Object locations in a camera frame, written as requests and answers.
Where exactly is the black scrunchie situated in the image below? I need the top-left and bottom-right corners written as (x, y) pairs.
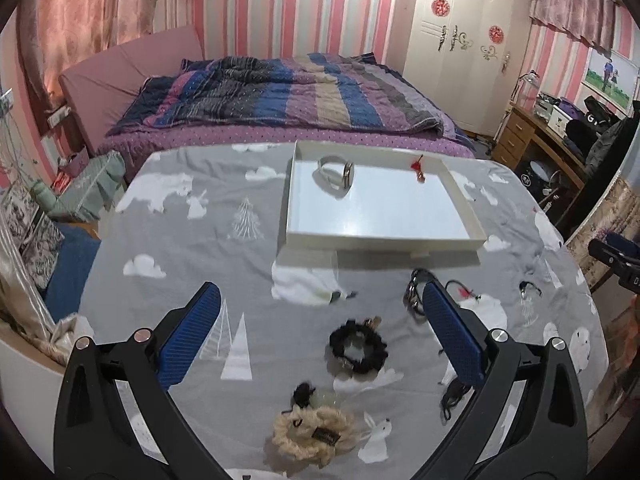
top-left (329, 316), bottom-right (390, 376)

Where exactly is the black white patterned cloth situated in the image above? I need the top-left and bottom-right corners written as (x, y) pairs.
top-left (0, 180), bottom-right (66, 291)

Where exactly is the dark round drum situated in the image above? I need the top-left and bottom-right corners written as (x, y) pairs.
top-left (515, 157), bottom-right (558, 198)

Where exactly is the striped quilt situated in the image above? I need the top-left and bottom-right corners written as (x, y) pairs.
top-left (105, 52), bottom-right (461, 141)

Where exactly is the white bangle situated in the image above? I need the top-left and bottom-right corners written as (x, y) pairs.
top-left (312, 156), bottom-right (346, 191)

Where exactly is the grey printed tablecloth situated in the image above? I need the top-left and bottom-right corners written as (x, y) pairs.
top-left (45, 142), bottom-right (611, 480)

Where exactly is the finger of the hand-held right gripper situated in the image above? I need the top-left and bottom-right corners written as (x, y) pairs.
top-left (588, 238), bottom-right (632, 273)

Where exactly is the wooden desk with drawers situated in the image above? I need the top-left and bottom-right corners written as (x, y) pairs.
top-left (492, 102), bottom-right (601, 196)

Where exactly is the black braided cord necklace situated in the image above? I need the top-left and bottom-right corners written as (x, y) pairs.
top-left (439, 375), bottom-right (473, 423)

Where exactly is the pink floral curtain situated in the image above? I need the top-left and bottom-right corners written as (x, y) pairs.
top-left (15, 0), bottom-right (161, 111)

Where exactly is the cream wardrobe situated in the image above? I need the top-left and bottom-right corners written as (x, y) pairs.
top-left (402, 0), bottom-right (532, 136)

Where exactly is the black bags pile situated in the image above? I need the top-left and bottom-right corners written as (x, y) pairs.
top-left (565, 97), bottom-right (640, 176)

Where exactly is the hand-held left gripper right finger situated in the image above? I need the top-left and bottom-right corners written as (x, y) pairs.
top-left (415, 280), bottom-right (588, 480)

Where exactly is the black hair tie clear charm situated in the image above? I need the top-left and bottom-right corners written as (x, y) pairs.
top-left (290, 382), bottom-right (341, 408)

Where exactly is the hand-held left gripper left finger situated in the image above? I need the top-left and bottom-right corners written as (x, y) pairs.
top-left (52, 281), bottom-right (228, 480)

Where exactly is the white shallow tray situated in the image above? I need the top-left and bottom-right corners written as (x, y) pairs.
top-left (277, 140), bottom-right (488, 261)

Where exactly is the wall poster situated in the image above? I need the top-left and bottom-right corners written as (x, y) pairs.
top-left (582, 47), bottom-right (640, 113)

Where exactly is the grey storage bin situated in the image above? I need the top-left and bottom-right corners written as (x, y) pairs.
top-left (50, 152), bottom-right (126, 221)

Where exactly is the brown patterned cloth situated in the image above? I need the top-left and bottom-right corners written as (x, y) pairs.
top-left (565, 175), bottom-right (640, 286)

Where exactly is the beige fluffy scrunchie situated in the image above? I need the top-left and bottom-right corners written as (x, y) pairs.
top-left (272, 405), bottom-right (358, 461)

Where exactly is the black cord red bead bracelet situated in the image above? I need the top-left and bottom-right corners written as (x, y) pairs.
top-left (445, 279), bottom-right (481, 301)

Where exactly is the purple dotted bed sheet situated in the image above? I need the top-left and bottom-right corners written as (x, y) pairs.
top-left (95, 60), bottom-right (476, 181)

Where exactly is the pink padded headboard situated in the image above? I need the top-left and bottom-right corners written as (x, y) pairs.
top-left (59, 24), bottom-right (205, 156)

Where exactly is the beige satin cloth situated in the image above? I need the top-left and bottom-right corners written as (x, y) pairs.
top-left (0, 255), bottom-right (93, 366)

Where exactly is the pink curtain valance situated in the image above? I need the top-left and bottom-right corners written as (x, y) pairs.
top-left (530, 0), bottom-right (633, 53)

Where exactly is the glass jar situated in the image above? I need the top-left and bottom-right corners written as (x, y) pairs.
top-left (517, 71), bottom-right (542, 108)

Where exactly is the blue cloth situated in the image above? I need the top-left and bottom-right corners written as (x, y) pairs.
top-left (44, 222), bottom-right (101, 323)

